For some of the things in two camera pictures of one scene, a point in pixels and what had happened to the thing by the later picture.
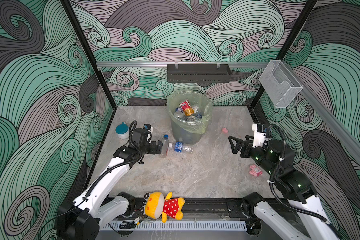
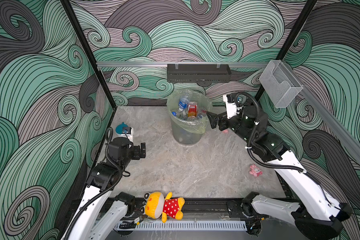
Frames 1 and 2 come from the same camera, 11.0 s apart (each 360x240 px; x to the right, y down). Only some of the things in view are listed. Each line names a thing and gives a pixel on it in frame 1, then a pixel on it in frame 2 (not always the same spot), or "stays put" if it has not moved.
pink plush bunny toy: (255, 171) stays put
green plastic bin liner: (198, 98) stays put
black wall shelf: (198, 73) stays put
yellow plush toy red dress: (155, 206) stays put
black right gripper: (249, 144) to (219, 119)
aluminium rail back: (181, 64) stays put
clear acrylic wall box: (279, 83) stays put
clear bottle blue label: (181, 147) to (183, 103)
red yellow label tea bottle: (186, 107) to (192, 109)
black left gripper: (153, 150) to (137, 154)
